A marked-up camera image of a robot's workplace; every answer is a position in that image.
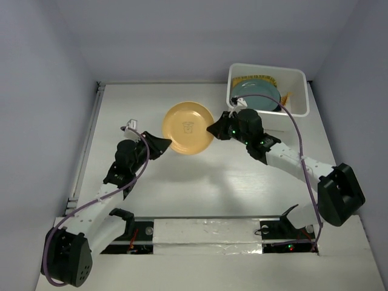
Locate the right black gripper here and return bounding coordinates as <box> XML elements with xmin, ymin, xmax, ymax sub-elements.
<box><xmin>207</xmin><ymin>110</ymin><xmax>250</xmax><ymax>146</ymax></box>

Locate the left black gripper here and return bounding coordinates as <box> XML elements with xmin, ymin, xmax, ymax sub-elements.
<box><xmin>129</xmin><ymin>132</ymin><xmax>170</xmax><ymax>173</ymax></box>

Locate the yellow round plate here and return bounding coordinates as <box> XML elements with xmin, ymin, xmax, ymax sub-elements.
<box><xmin>162</xmin><ymin>101</ymin><xmax>214</xmax><ymax>155</ymax></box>

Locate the teal round plate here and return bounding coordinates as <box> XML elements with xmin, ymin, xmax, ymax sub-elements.
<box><xmin>230</xmin><ymin>79</ymin><xmax>281</xmax><ymax>112</ymax></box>

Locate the white plastic bin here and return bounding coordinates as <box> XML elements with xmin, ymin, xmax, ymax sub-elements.
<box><xmin>226</xmin><ymin>63</ymin><xmax>310</xmax><ymax>131</ymax></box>

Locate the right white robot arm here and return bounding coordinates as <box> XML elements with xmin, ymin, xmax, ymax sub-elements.
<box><xmin>207</xmin><ymin>109</ymin><xmax>366</xmax><ymax>238</ymax></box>

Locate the yellow woven bamboo tray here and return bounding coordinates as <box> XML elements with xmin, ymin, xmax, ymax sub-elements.
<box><xmin>232</xmin><ymin>75</ymin><xmax>277</xmax><ymax>88</ymax></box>

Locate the aluminium frame rail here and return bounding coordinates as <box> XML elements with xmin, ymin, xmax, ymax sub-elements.
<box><xmin>62</xmin><ymin>82</ymin><xmax>105</xmax><ymax>217</ymax></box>

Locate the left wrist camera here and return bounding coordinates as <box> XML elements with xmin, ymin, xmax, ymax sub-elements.
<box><xmin>121</xmin><ymin>119</ymin><xmax>140</xmax><ymax>141</ymax></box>

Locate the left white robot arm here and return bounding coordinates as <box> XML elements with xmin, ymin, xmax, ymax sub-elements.
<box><xmin>41</xmin><ymin>130</ymin><xmax>172</xmax><ymax>287</ymax></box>

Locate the silver foil taped panel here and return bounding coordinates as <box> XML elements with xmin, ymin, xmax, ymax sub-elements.
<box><xmin>152</xmin><ymin>218</ymin><xmax>263</xmax><ymax>255</ymax></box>

